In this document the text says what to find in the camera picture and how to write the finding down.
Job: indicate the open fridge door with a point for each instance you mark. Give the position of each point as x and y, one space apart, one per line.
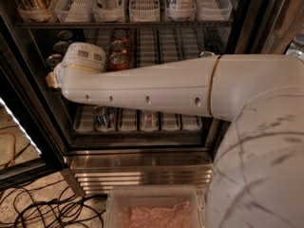
22 104

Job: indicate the right glass fridge door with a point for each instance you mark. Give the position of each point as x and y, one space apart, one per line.
265 26

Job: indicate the left clear plastic bin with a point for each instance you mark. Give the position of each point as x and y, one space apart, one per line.
158 206

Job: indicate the green soda can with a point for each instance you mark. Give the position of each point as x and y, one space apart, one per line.
206 54

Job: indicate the clear water bottle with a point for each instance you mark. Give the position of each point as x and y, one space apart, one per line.
149 119

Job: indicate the front red coca-cola can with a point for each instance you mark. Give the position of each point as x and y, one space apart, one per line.
118 61

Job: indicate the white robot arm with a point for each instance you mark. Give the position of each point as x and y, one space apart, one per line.
258 172

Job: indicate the blue pepsi can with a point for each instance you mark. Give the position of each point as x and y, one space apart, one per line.
67 36
53 60
61 47

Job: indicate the middle red coca-cola can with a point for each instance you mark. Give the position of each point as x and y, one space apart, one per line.
118 47

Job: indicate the blue can on bottom shelf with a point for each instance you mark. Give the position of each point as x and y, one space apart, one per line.
101 116

